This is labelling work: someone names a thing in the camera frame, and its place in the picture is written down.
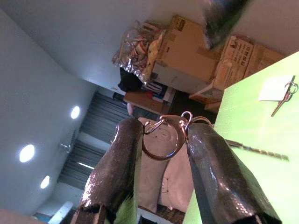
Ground key with white tag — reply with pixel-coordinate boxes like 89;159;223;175
258;75;299;117

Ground round ceiling light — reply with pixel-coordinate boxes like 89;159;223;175
18;144;36;163
40;175;50;189
70;106;81;120

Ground dark grey window blinds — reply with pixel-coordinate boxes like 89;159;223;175
57;91;127;190

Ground large brown cardboard box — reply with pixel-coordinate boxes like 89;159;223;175
151;14;225;94

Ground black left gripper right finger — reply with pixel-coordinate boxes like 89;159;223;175
186;125;282;224

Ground black cloth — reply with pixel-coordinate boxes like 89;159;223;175
117;66;143;93

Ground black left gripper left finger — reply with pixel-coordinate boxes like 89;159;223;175
70;116;143;224

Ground printed white cardboard box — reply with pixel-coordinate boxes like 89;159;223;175
214;35;286;94

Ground white pillow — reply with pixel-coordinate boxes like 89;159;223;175
137;116;195;213

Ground silver key ring with key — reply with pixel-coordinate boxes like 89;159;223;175
141;111;290;162

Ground wooden shelf board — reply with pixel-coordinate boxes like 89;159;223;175
123;90;170;115

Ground green panel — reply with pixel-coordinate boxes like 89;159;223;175
182;50;299;224

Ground small flat cardboard box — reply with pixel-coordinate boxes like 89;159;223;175
188;79;225;105

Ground dark blurred object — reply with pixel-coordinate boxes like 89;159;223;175
201;0;251;50

